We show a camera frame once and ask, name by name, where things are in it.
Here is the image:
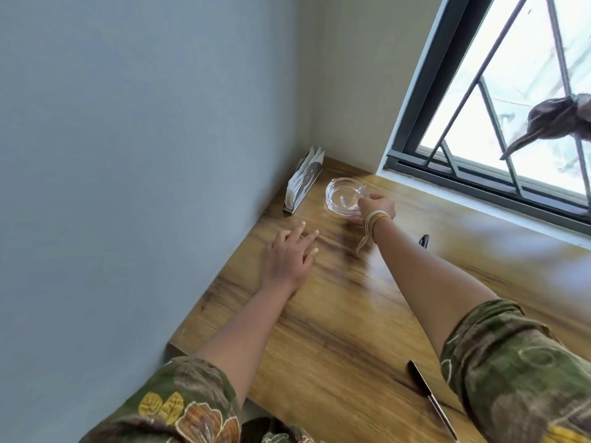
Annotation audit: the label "person's right forearm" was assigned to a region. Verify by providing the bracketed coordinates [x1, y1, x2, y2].
[371, 217, 500, 360]

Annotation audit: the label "white paper napkins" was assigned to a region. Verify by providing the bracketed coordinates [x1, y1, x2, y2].
[286, 146, 325, 203]

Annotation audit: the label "black and silver pen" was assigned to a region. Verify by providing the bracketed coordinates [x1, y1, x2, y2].
[407, 360, 459, 441]

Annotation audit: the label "person's left forearm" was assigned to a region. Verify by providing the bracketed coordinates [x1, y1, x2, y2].
[194, 281, 302, 411]

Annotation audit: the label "person's right hand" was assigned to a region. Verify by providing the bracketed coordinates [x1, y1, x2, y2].
[357, 194, 397, 225]

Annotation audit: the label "beige thread bracelet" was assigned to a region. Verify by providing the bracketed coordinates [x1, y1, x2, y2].
[355, 210, 393, 254]

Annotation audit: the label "metal napkin holder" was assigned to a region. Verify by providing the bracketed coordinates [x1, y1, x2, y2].
[282, 157, 326, 215]

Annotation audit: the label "dark window frame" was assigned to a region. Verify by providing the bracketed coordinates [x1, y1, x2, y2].
[376, 0, 591, 238]

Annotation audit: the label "green floral left sleeve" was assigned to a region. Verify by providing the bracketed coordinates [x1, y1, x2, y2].
[78, 356, 243, 443]

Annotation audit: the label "green floral right sleeve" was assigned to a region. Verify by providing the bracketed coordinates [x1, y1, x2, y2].
[440, 298, 591, 443]

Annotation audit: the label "clear glass ashtray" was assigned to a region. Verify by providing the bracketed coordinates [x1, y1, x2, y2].
[324, 177, 369, 220]

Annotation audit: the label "green floral sleeve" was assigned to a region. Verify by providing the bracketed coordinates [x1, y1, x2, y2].
[78, 356, 243, 443]
[440, 298, 591, 443]

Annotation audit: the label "person's left hand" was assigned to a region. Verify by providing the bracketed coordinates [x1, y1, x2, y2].
[262, 221, 320, 294]

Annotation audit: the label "dark metal window grille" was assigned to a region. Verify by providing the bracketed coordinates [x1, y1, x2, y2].
[423, 0, 591, 200]

